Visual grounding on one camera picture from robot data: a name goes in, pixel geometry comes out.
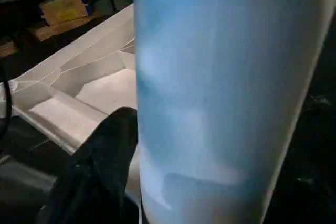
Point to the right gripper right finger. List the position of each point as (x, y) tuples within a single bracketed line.
[(302, 203)]

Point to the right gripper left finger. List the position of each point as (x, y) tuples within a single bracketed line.
[(97, 176)]

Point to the white plastic table top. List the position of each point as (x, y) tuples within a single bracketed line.
[(65, 103)]

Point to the white plastic table leg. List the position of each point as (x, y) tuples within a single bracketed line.
[(210, 90)]

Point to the plain brown cardboard box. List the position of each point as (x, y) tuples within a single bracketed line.
[(68, 31)]

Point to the cardboard box with yellow label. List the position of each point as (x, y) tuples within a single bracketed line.
[(63, 9)]

